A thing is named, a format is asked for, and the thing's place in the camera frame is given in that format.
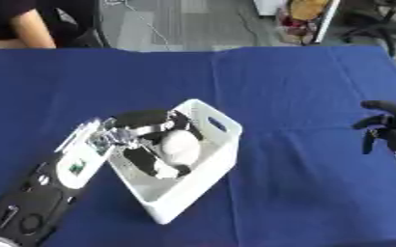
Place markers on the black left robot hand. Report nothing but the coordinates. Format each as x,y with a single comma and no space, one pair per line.
142,118

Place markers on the white round object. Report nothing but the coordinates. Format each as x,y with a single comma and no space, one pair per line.
180,146

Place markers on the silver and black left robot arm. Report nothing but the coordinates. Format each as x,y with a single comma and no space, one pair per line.
35,199

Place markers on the white plastic box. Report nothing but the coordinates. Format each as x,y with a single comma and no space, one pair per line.
173,196

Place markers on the black office chair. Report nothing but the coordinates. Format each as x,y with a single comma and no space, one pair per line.
376,27

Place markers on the white panel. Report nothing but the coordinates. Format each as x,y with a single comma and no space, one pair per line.
325,22

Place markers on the yellow and red bag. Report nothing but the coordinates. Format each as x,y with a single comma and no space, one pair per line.
303,13

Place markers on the person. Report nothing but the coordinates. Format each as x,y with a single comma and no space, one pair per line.
4,16

